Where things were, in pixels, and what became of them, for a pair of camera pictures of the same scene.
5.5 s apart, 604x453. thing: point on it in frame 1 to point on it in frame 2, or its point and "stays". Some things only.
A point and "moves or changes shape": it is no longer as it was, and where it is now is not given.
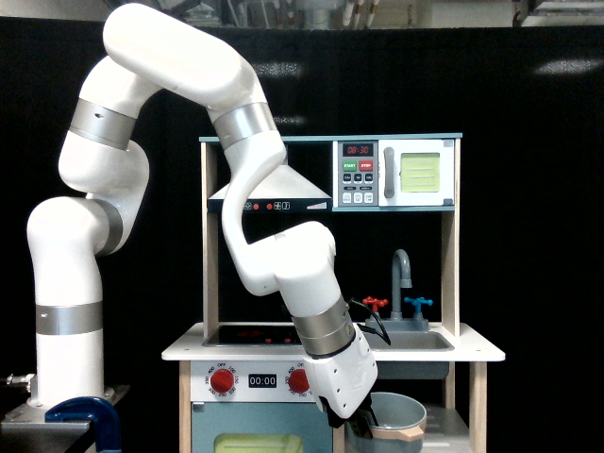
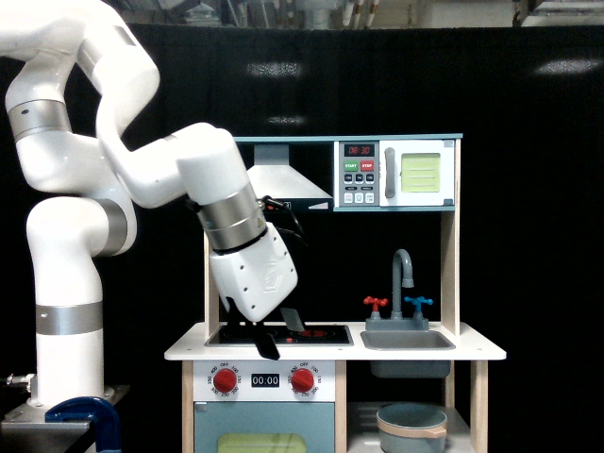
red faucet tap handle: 376,303 stays
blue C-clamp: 90,409 stays
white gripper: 343,378 to 258,275
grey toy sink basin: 411,341 stays
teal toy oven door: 260,427 stays
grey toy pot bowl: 398,427 moves or changes shape
